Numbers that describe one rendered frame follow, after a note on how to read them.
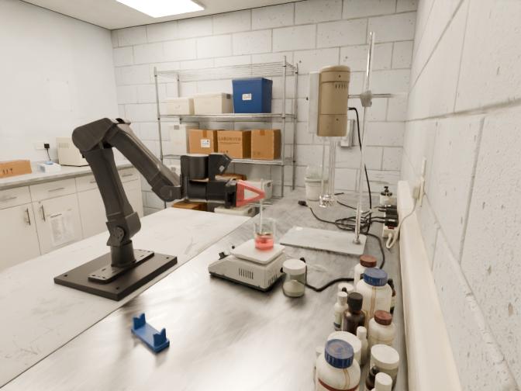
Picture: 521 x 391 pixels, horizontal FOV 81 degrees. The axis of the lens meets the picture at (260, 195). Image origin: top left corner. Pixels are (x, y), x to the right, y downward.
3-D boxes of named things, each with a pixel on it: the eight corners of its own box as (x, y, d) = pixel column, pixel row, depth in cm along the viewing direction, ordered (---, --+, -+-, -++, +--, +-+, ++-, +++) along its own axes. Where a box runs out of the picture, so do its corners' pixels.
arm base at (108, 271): (153, 230, 98) (136, 228, 100) (101, 255, 80) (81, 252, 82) (155, 254, 100) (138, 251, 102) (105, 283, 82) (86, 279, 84)
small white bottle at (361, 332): (362, 354, 59) (364, 323, 58) (368, 364, 57) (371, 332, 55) (350, 355, 59) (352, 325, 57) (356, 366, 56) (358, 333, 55)
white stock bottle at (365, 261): (370, 307, 74) (374, 266, 72) (348, 297, 79) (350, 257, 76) (381, 298, 78) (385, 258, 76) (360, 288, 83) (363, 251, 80)
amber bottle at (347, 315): (352, 355, 59) (357, 304, 57) (336, 341, 63) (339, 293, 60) (368, 347, 61) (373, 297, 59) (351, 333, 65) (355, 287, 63)
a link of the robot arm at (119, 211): (143, 232, 92) (107, 123, 86) (132, 240, 86) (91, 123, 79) (125, 236, 93) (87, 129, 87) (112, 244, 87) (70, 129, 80)
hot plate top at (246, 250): (228, 254, 85) (228, 251, 85) (251, 240, 95) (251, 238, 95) (265, 264, 79) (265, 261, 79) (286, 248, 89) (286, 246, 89)
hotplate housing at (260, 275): (207, 275, 91) (205, 249, 89) (232, 258, 102) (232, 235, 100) (273, 295, 79) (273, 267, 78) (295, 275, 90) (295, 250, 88)
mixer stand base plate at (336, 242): (277, 243, 113) (277, 241, 113) (292, 227, 131) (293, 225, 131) (362, 257, 102) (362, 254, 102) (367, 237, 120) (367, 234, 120)
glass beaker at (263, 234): (249, 250, 86) (248, 222, 85) (259, 243, 92) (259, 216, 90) (271, 255, 84) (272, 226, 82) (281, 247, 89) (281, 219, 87)
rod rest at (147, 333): (130, 331, 66) (128, 316, 65) (144, 323, 68) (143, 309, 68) (155, 353, 60) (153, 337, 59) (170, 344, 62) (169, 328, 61)
